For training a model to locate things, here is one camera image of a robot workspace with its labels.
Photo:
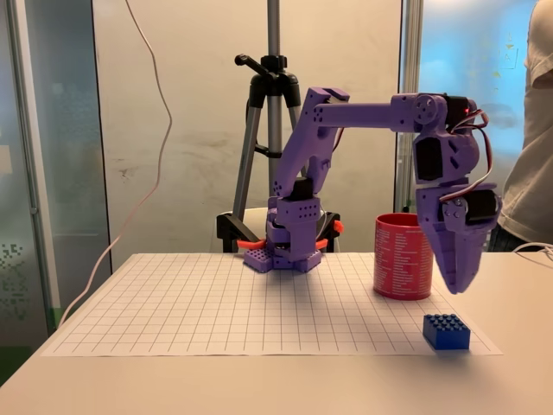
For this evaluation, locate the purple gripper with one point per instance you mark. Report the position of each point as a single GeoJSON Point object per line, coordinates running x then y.
{"type": "Point", "coordinates": [454, 235]}

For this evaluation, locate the blue toy brick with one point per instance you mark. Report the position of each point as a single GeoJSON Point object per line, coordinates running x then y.
{"type": "Point", "coordinates": [447, 335]}

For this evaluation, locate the purple 3D-printed robot arm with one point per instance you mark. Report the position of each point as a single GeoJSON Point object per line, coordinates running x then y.
{"type": "Point", "coordinates": [311, 142]}

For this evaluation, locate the red cup with white print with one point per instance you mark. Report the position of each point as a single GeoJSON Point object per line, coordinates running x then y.
{"type": "Point", "coordinates": [397, 259]}

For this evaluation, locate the person in beige t-shirt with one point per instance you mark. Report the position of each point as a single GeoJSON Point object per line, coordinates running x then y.
{"type": "Point", "coordinates": [535, 173]}

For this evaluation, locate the black orange table clamp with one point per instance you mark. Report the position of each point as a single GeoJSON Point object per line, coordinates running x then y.
{"type": "Point", "coordinates": [330, 233]}
{"type": "Point", "coordinates": [229, 229]}

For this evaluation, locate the white grid paper sheet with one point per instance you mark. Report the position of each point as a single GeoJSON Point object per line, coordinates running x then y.
{"type": "Point", "coordinates": [173, 311]}

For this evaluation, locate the grey metal frame post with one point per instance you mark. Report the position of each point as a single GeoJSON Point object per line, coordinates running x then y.
{"type": "Point", "coordinates": [35, 173]}
{"type": "Point", "coordinates": [408, 43]}

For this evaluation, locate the grey black camera tripod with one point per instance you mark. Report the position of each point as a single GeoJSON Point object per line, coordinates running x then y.
{"type": "Point", "coordinates": [273, 26]}

